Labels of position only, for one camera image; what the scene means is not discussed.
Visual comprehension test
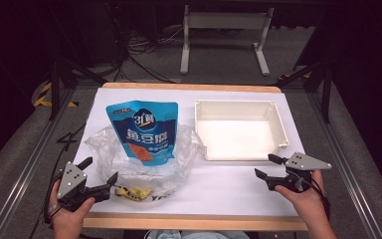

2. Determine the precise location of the person's left hand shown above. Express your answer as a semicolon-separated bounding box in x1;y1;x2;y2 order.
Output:
48;179;96;239

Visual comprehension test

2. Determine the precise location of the black cable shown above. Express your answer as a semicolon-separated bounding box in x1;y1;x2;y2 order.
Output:
28;122;88;239
296;177;332;221

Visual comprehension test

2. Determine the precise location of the yellow snack item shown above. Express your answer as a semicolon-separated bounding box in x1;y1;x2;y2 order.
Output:
113;185;153;202

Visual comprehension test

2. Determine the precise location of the black metal stand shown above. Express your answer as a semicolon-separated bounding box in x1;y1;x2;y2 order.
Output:
48;6;108;121
275;9;333;124

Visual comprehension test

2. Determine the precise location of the blue snack pouch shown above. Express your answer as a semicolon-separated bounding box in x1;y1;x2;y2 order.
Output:
105;100;179;167

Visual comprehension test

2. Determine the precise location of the bundle of floor cables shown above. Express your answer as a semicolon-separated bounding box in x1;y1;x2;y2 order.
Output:
107;3;184;84

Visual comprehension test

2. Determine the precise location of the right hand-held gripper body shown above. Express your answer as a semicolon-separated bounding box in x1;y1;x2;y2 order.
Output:
266;151;333;194

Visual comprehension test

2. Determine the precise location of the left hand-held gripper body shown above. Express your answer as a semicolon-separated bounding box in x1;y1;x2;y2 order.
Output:
56;161;111;213

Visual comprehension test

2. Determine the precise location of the clear plastic bag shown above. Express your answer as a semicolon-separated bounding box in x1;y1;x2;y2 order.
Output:
85;123;204;198

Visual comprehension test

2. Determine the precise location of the yellow black floor tape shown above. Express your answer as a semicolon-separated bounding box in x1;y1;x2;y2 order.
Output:
33;81;80;109

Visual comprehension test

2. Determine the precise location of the person's right hand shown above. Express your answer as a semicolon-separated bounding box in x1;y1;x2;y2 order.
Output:
274;168;328;232

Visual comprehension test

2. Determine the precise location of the white metal stand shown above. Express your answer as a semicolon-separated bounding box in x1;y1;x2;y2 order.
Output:
179;4;276;78

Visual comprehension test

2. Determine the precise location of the white plastic bin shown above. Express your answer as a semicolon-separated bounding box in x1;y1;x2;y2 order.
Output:
194;99;290;162

